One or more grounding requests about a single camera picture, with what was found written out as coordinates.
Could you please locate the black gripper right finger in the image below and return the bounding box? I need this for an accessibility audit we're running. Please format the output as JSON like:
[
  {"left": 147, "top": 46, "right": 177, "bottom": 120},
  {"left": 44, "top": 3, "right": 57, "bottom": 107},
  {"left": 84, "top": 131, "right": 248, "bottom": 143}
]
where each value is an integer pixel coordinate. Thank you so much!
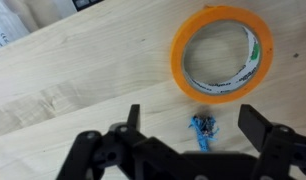
[{"left": 238, "top": 104, "right": 306, "bottom": 180}]

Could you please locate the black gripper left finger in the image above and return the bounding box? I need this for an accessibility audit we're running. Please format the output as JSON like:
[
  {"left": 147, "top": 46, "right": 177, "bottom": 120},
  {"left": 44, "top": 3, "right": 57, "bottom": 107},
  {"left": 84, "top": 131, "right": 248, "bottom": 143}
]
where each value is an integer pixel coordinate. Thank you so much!
[{"left": 56, "top": 104, "right": 169, "bottom": 180}]

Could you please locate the orange tape roll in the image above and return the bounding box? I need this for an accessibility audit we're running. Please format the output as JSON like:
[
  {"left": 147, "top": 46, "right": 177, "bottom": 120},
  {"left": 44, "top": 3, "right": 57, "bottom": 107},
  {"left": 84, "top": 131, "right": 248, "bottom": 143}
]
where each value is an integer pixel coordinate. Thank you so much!
[{"left": 170, "top": 4, "right": 275, "bottom": 105}]

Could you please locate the blue stick tool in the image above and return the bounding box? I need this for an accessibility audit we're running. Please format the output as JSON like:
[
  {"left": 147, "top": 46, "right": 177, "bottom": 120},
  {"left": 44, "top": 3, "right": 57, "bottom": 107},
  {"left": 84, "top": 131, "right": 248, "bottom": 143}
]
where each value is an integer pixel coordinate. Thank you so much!
[{"left": 187, "top": 114, "right": 221, "bottom": 153}]

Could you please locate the clear plastic box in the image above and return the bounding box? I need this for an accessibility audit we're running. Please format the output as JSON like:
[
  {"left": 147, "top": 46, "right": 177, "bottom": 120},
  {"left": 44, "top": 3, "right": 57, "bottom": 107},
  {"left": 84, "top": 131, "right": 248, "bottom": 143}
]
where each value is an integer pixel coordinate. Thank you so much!
[{"left": 5, "top": 0, "right": 78, "bottom": 33}]

